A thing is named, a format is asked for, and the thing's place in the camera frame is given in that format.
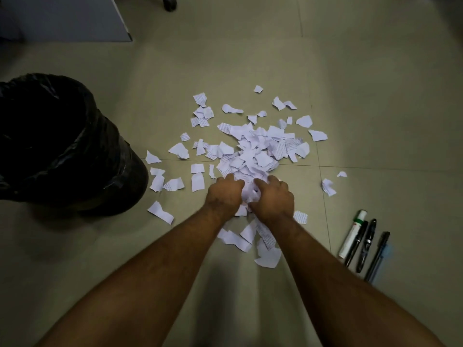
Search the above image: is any person's left hand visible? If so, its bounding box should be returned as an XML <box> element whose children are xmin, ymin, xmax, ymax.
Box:
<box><xmin>204</xmin><ymin>175</ymin><xmax>246</xmax><ymax>222</ymax></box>

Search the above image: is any person's right hand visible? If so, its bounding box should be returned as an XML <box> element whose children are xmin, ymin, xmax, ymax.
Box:
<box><xmin>248</xmin><ymin>176</ymin><xmax>296</xmax><ymax>228</ymax></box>

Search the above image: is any white paper bunch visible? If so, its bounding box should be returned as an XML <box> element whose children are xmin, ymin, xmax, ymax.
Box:
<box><xmin>239</xmin><ymin>179</ymin><xmax>262</xmax><ymax>206</ymax></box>

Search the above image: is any person's left forearm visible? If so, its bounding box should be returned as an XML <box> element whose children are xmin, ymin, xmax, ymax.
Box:
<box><xmin>35</xmin><ymin>207</ymin><xmax>234</xmax><ymax>347</ymax></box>

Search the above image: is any person's right forearm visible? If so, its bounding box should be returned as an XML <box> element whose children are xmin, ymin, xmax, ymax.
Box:
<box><xmin>261</xmin><ymin>215</ymin><xmax>446</xmax><ymax>347</ymax></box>

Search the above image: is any pile of torn paper scraps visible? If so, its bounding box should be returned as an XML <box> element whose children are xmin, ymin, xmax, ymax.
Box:
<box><xmin>145</xmin><ymin>85</ymin><xmax>348</xmax><ymax>269</ymax></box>

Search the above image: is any white marker with green cap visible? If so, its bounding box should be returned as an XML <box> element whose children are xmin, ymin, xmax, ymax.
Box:
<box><xmin>338</xmin><ymin>209</ymin><xmax>368</xmax><ymax>260</ymax></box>

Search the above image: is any slim black pen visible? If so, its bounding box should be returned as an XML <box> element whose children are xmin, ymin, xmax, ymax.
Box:
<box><xmin>343</xmin><ymin>220</ymin><xmax>369</xmax><ymax>268</ymax></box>

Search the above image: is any thick black fountain pen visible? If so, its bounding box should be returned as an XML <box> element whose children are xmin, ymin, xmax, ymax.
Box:
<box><xmin>355</xmin><ymin>218</ymin><xmax>378</xmax><ymax>274</ymax></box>

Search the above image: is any dark blue ballpoint pen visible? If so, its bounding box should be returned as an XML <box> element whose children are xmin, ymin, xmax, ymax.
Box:
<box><xmin>363</xmin><ymin>231</ymin><xmax>391</xmax><ymax>283</ymax></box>

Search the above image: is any trash bin with black bag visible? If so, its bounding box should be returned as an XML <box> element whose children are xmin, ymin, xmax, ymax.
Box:
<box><xmin>0</xmin><ymin>72</ymin><xmax>150</xmax><ymax>217</ymax></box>

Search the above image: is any grey cabinet panel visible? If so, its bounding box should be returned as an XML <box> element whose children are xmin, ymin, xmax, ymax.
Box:
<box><xmin>0</xmin><ymin>0</ymin><xmax>134</xmax><ymax>43</ymax></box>

